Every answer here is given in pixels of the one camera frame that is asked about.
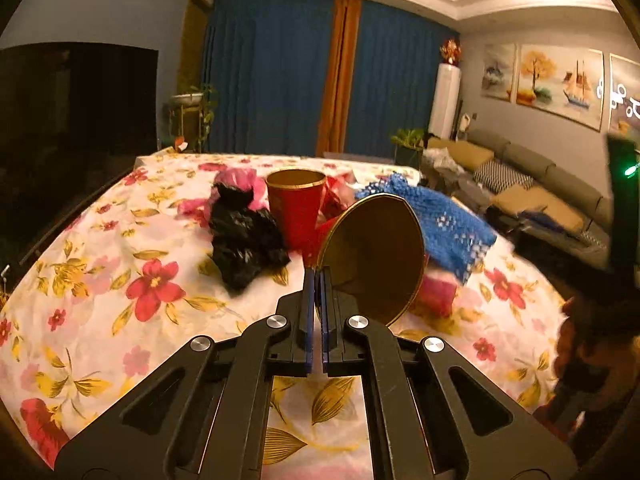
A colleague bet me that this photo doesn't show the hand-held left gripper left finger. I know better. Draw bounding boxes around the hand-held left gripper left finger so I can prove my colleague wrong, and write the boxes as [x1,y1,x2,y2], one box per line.
[54,267,317,480]

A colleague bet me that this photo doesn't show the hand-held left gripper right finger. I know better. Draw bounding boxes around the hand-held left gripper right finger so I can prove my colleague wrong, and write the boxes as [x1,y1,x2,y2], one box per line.
[320,267,579,480]

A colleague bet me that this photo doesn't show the dented red paper cup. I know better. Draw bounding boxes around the dented red paper cup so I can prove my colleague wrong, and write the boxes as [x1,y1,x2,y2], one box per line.
[306,192,427,328]

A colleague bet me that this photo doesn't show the person's right hand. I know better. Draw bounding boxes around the person's right hand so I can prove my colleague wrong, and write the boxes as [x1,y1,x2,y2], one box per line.
[535,300,608,436]

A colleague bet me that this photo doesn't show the tan cushion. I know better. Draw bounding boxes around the tan cushion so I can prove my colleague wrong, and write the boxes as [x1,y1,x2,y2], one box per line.
[525,200,586,234]
[492,185,547,216]
[427,139,495,171]

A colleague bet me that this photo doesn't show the grey sofa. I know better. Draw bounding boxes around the grey sofa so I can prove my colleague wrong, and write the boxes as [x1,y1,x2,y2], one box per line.
[422,127,613,271]

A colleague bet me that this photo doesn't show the black plastic bag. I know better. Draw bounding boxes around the black plastic bag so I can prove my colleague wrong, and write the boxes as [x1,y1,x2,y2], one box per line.
[209,182,292,295]

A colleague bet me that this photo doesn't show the red paper cup gold rim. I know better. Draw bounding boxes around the red paper cup gold rim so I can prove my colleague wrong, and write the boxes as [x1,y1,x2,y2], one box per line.
[265,168,328,252]

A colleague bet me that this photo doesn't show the pink plastic packet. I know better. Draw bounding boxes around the pink plastic packet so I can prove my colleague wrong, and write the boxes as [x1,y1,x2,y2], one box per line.
[412,265,458,318]

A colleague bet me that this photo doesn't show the purple sky painting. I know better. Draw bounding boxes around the purple sky painting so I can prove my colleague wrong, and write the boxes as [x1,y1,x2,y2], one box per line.
[607,53,640,136]

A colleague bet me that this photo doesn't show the black white patterned cushion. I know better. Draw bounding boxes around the black white patterned cushion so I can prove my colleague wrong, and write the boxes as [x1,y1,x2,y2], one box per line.
[472,160,533,193]

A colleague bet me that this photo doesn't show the blue knitted cloth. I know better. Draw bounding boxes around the blue knitted cloth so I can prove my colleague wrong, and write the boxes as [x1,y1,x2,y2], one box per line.
[355,172,498,286]

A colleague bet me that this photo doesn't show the tree and sailboat painting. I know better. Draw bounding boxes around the tree and sailboat painting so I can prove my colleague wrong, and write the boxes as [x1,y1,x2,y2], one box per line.
[515,44,605,132]

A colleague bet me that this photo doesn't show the pink plastic bag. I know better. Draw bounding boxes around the pink plastic bag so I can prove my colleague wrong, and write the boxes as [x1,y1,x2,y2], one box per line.
[177,167,271,226]

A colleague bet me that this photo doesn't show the white clothes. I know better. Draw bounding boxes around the white clothes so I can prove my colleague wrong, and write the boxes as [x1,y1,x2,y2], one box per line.
[422,150,471,187]

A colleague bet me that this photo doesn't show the green potted plant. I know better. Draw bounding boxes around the green potted plant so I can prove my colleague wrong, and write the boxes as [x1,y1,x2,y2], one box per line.
[391,128,426,168]

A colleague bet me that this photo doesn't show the small landscape painting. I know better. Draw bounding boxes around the small landscape painting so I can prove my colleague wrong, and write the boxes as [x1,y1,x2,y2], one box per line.
[481,42,517,103]

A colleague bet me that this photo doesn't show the white standing air conditioner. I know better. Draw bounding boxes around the white standing air conditioner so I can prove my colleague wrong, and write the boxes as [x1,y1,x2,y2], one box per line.
[428,63,462,141]

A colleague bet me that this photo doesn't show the orange curtain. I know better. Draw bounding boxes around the orange curtain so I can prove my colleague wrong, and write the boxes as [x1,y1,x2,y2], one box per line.
[316,0,362,157]

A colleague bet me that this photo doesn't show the blue curtain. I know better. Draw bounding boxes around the blue curtain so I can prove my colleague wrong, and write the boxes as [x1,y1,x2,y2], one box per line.
[345,0,461,157]
[202,0,335,157]

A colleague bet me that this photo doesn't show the red gold flower decoration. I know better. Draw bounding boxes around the red gold flower decoration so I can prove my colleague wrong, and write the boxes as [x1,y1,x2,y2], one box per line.
[440,37,463,66]

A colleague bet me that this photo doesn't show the trailing vine plant on stand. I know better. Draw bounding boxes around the trailing vine plant on stand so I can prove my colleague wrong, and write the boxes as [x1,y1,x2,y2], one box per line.
[169,84,219,153]

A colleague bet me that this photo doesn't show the black television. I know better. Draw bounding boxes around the black television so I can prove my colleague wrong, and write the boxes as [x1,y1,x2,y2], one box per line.
[0,42,160,281]

